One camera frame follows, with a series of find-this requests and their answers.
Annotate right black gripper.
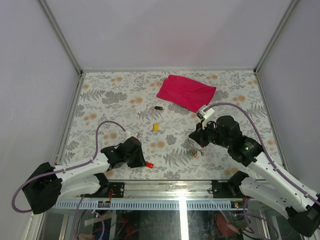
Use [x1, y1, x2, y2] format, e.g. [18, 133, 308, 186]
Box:
[189, 117, 231, 149]

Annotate red key tag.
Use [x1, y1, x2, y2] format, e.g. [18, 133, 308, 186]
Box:
[145, 162, 154, 169]

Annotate large metal keyring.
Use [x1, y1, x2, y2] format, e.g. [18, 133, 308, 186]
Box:
[188, 139, 204, 156]

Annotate bunch of tagged keys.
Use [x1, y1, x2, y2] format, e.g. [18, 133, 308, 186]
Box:
[188, 149, 198, 158]

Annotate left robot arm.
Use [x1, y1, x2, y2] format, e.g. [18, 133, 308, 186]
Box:
[22, 136, 154, 215]

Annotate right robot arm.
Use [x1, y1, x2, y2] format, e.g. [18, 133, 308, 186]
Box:
[189, 114, 320, 237]

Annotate yellow key tag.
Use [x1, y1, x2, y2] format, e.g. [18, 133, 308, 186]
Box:
[153, 123, 159, 132]

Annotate magenta cloth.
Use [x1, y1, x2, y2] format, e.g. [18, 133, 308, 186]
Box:
[156, 75, 217, 113]

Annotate floral table mat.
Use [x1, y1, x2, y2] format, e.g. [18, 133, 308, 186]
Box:
[63, 71, 280, 181]

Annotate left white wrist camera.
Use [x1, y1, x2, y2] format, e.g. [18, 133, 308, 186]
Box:
[124, 130, 137, 138]

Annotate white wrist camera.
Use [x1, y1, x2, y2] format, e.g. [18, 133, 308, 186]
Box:
[196, 105, 215, 129]
[124, 130, 137, 138]

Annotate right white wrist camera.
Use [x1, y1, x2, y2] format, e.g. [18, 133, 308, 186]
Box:
[196, 105, 215, 129]

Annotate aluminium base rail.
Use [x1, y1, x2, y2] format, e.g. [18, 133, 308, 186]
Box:
[39, 179, 306, 200]

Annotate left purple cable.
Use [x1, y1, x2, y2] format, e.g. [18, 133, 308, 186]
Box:
[12, 121, 130, 214]

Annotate white slotted cable duct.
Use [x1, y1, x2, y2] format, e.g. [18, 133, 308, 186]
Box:
[53, 199, 234, 211]

